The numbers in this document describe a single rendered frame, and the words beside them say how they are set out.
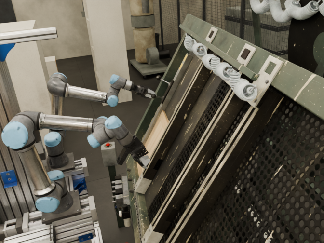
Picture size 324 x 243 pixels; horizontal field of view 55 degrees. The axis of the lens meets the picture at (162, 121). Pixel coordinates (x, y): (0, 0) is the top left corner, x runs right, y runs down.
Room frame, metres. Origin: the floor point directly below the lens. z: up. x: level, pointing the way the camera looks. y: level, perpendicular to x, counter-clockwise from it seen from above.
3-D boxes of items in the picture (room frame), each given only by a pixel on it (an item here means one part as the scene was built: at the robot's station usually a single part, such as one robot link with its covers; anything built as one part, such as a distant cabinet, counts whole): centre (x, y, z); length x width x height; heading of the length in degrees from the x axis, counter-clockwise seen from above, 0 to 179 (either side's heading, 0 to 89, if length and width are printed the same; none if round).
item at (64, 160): (1.96, 0.79, 1.09); 0.15 x 0.15 x 0.10
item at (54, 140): (1.97, 0.79, 1.20); 0.13 x 0.12 x 0.14; 6
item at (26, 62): (4.20, 1.87, 0.88); 0.90 x 0.60 x 1.75; 17
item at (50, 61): (6.57, 2.48, 0.36); 0.58 x 0.45 x 0.72; 107
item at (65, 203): (1.48, 0.65, 1.09); 0.15 x 0.15 x 0.10
